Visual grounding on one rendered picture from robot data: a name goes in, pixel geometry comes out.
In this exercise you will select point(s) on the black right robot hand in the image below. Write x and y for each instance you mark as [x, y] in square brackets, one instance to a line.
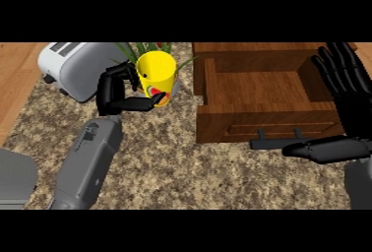
[350, 108]

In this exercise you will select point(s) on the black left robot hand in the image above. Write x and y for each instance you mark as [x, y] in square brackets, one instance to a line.
[109, 93]

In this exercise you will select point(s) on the yellow cup with fruit print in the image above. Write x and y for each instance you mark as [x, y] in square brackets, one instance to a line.
[157, 78]

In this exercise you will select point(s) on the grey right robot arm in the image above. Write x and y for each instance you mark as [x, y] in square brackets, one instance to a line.
[359, 183]

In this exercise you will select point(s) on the brown wooden drawer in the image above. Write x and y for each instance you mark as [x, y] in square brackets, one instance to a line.
[263, 95]

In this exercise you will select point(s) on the white toaster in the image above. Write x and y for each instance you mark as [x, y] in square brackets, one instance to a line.
[80, 67]

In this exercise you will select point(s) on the green potted plant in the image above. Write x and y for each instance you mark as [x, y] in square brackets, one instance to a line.
[140, 50]

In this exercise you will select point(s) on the grey appliance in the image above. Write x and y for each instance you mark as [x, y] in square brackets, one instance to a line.
[15, 178]

